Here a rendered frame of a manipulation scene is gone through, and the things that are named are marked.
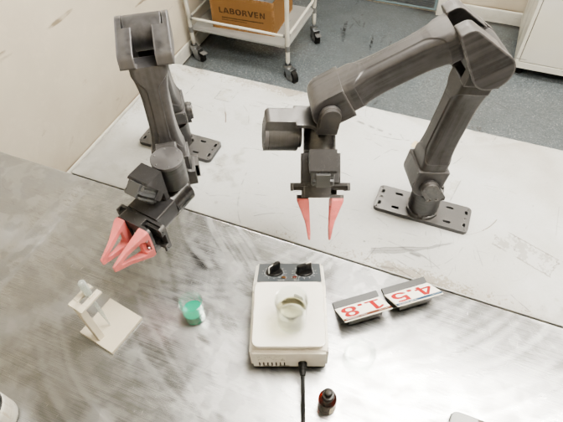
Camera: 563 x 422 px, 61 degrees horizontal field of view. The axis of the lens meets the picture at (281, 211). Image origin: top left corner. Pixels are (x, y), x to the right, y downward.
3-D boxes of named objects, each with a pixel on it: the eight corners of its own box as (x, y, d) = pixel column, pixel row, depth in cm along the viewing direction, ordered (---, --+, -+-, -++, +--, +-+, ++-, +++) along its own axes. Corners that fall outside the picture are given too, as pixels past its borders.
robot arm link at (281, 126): (263, 165, 82) (270, 109, 73) (260, 131, 88) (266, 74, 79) (330, 165, 84) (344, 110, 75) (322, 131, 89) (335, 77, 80)
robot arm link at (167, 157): (194, 164, 82) (188, 118, 89) (142, 172, 81) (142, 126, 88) (204, 207, 91) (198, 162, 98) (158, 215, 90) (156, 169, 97)
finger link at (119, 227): (117, 264, 77) (155, 223, 82) (85, 245, 80) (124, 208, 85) (129, 285, 83) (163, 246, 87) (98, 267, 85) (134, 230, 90)
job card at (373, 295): (332, 303, 91) (333, 292, 88) (375, 290, 92) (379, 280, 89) (343, 331, 87) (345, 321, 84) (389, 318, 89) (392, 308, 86)
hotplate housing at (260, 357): (256, 270, 96) (254, 248, 90) (322, 270, 96) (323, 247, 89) (250, 382, 82) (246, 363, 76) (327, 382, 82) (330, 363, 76)
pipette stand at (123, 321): (111, 300, 93) (89, 264, 83) (142, 319, 90) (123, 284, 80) (80, 333, 89) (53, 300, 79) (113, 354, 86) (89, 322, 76)
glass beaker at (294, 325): (276, 306, 82) (274, 282, 75) (307, 306, 81) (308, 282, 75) (275, 340, 78) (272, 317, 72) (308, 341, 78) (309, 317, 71)
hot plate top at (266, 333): (255, 284, 85) (254, 280, 84) (322, 283, 85) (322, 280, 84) (251, 348, 78) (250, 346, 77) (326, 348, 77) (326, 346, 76)
